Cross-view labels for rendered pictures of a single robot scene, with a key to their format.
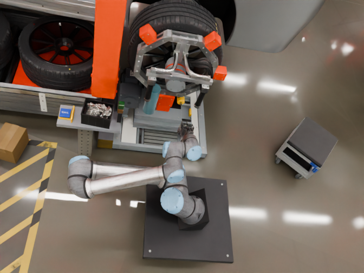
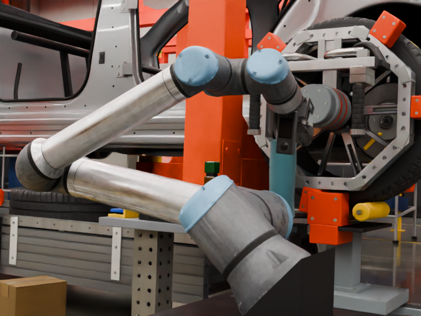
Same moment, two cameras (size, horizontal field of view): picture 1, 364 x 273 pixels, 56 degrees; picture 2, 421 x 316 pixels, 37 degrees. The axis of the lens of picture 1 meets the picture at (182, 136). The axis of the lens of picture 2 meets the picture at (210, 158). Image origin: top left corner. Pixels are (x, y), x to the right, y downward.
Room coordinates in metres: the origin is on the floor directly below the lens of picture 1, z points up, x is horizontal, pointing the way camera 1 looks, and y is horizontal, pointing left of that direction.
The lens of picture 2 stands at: (0.07, -1.22, 0.63)
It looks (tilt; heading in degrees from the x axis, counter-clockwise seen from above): 1 degrees up; 52
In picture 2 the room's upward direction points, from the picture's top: 2 degrees clockwise
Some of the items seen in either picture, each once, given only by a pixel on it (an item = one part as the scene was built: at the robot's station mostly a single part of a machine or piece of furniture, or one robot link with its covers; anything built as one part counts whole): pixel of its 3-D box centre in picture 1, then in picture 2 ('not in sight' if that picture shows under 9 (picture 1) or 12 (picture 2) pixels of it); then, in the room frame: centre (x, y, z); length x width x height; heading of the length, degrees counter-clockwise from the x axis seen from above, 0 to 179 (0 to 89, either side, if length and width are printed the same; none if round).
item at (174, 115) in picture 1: (161, 96); (343, 260); (1.87, 0.29, 0.32); 0.40 x 0.30 x 0.28; 111
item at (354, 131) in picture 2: (200, 98); (358, 108); (1.56, -0.01, 0.83); 0.04 x 0.04 x 0.16
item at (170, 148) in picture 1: (173, 151); (227, 76); (1.07, 0.01, 0.86); 0.12 x 0.12 x 0.09; 26
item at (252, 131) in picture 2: (149, 91); (254, 110); (1.43, 0.31, 0.83); 0.04 x 0.04 x 0.16
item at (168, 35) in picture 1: (175, 66); (331, 109); (1.72, 0.23, 0.85); 0.54 x 0.07 x 0.54; 111
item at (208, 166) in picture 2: (121, 105); (212, 167); (1.39, 0.46, 0.64); 0.04 x 0.04 x 0.04; 21
